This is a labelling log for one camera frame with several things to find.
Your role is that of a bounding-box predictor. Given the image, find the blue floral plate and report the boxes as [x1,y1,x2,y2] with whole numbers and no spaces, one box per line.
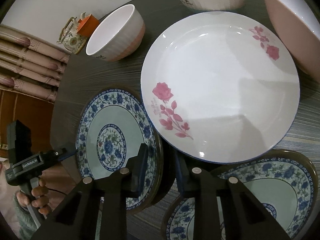
[161,150,318,239]
[75,88,163,215]

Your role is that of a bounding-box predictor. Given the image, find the white plate with pink roses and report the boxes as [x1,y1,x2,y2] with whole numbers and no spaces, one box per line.
[140,12,300,164]

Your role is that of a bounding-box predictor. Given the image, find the left hand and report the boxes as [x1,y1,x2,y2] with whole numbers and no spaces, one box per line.
[16,178,51,216]

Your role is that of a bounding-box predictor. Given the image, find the green fuzzy left sleeve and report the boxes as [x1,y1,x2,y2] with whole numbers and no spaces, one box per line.
[13,191,37,240]

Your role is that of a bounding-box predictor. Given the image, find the floral ceramic teapot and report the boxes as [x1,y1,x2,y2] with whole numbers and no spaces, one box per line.
[56,17,88,54]

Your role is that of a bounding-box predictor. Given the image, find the white pink ribbed bowl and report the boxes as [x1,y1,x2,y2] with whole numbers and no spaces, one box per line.
[86,4,145,62]

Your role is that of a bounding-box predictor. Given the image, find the black cable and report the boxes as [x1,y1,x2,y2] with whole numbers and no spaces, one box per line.
[47,188,70,196]

